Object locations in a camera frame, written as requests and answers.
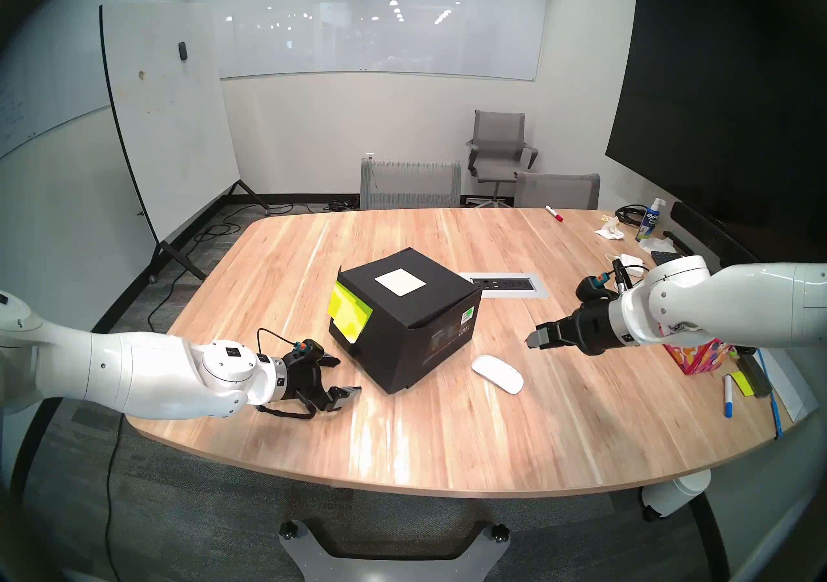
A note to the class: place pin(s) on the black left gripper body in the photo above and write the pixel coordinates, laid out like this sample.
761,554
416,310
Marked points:
300,383

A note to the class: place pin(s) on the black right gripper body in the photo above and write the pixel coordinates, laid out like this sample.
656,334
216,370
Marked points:
597,328

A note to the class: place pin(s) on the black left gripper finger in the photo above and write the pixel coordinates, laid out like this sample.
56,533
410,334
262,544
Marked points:
328,363
339,398

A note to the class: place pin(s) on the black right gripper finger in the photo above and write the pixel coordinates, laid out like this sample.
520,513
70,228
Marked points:
552,330
557,341

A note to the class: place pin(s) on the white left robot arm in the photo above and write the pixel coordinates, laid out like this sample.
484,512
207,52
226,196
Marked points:
129,370

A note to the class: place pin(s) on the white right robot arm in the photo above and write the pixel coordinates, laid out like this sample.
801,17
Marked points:
749,306

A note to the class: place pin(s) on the white computer mouse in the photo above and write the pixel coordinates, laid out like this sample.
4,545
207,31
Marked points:
497,374

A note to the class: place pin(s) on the black cardboard box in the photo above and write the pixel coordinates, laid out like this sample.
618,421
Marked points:
417,328

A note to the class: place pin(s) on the colourful tissue box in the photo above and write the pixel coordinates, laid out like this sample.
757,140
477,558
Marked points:
698,354

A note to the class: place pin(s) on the yellow sticky note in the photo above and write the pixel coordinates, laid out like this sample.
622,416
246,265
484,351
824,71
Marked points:
356,321

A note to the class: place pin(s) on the silver table outlet panel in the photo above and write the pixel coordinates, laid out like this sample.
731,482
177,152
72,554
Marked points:
513,285

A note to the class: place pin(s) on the green sticky note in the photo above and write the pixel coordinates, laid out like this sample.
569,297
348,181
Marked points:
337,299

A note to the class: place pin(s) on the white power adapter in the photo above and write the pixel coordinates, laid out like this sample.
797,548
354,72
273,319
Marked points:
630,262

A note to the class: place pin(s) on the black keyboard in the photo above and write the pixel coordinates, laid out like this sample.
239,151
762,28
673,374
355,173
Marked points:
665,257

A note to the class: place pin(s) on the crumpled white tissue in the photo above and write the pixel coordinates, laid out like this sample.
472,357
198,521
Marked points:
610,230
657,244

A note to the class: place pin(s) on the square paper sticker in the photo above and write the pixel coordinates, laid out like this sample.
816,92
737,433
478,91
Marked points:
400,282

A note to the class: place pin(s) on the whiteboard cleaner spray bottle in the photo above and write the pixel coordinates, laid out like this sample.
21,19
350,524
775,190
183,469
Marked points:
648,224

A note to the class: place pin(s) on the red marker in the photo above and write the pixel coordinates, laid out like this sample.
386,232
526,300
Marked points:
554,213

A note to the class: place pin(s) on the grey fabric chair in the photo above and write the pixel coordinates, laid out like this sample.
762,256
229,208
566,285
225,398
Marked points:
557,193

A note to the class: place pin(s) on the black video bar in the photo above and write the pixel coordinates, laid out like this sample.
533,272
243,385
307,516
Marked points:
701,228

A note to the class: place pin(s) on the blue marker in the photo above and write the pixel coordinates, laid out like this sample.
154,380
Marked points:
728,396

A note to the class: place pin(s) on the yellow sticky note pad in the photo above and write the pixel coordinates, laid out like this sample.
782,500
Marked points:
741,383

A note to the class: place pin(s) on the black whiteboard eraser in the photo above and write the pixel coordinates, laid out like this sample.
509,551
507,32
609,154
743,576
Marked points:
754,372

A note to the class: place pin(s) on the grey mesh chair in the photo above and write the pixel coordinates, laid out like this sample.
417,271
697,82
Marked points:
410,186

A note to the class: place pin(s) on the blue pen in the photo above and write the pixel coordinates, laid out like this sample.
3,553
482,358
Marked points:
774,412

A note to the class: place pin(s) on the grey office chair with armrests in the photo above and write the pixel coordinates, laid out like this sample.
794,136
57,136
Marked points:
499,140

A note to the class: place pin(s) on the white paper sheet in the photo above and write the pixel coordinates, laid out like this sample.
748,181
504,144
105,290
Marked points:
791,390

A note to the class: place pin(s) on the rolling whiteboard with stand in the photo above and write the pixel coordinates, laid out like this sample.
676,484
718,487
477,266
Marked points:
168,122

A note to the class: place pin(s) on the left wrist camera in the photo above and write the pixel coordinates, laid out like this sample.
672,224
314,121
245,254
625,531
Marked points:
308,350

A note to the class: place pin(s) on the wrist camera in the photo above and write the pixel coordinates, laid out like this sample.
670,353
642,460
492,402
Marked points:
597,286
308,350

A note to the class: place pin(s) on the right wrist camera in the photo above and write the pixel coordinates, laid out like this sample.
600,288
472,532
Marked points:
597,286

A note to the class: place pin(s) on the grey robot base frame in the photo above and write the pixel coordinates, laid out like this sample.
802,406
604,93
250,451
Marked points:
394,568

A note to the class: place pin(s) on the large black wall screen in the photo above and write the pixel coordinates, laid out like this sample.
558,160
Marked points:
711,102

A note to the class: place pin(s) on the wall glass whiteboard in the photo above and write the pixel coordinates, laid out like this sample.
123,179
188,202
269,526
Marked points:
375,25
32,96

